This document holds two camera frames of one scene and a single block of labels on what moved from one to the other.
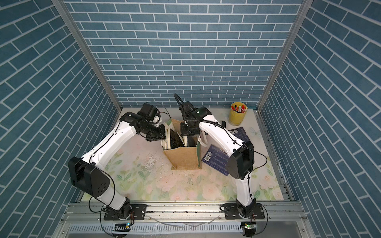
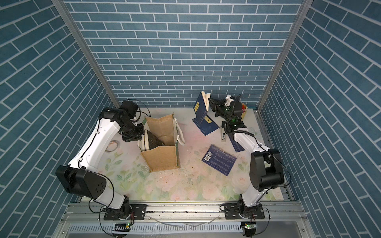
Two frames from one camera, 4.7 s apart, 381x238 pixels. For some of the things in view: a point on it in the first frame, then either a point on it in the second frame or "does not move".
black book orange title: (175, 142) → (151, 141)
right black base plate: (231, 212) does not move
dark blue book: (217, 158) does not move
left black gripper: (161, 134) → (139, 136)
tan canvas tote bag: (183, 157) → (167, 129)
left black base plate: (138, 212) does not move
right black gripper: (183, 132) → (217, 107)
